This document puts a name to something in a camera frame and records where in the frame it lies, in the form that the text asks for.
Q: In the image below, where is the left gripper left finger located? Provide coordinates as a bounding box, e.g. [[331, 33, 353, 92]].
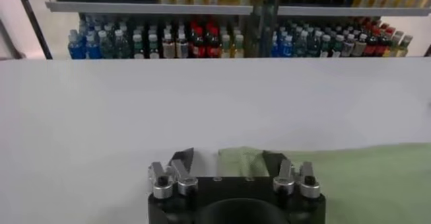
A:
[[147, 147, 199, 200]]

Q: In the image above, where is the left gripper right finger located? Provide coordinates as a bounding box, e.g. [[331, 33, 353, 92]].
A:
[[262, 149, 321, 199]]

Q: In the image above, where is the light green shirt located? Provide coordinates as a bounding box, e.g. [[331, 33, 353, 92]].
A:
[[217, 143, 431, 224]]

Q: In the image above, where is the small blue drink bottle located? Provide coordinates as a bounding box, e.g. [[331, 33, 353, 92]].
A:
[[270, 35, 282, 58], [67, 30, 87, 60], [86, 32, 102, 60], [281, 35, 294, 58]]

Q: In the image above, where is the small dark bottle white label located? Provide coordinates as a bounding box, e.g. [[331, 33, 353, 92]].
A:
[[147, 34, 161, 60], [132, 34, 145, 60], [319, 34, 331, 58], [331, 34, 345, 58]]

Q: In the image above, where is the small red cap cola bottle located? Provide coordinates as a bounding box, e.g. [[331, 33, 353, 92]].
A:
[[374, 27, 393, 57], [363, 28, 378, 57], [205, 26, 222, 59], [191, 26, 206, 59]]

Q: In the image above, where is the small clear green bottle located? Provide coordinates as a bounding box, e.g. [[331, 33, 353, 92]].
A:
[[294, 30, 309, 58], [98, 30, 114, 60], [113, 29, 131, 60]]

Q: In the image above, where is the grey metal shelf rack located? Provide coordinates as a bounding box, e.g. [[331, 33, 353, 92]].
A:
[[265, 0, 431, 59], [45, 0, 267, 60]]

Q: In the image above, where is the silver slanted frame pole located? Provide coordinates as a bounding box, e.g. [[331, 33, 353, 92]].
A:
[[0, 18, 27, 60]]

